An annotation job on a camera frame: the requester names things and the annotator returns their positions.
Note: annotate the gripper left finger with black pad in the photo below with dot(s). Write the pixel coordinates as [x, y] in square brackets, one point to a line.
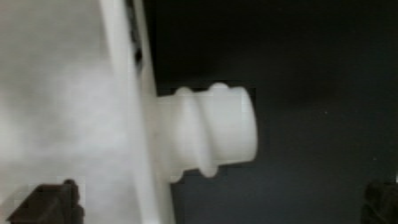
[49, 207]

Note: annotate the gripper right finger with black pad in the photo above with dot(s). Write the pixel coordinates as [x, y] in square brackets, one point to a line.
[378, 212]

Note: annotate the white cabinet body box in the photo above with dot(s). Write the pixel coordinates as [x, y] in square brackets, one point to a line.
[88, 127]

